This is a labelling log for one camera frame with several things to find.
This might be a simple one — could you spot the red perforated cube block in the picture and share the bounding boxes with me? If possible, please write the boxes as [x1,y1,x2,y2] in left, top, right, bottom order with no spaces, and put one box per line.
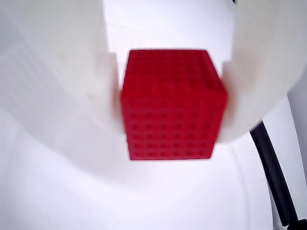
[119,49,229,161]

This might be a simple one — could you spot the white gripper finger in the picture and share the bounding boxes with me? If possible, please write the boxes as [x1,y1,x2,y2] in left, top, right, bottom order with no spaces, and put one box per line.
[215,0,307,144]
[0,0,131,168]

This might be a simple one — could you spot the black cable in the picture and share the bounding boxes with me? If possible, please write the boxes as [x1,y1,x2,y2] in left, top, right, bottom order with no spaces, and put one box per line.
[249,121,307,230]

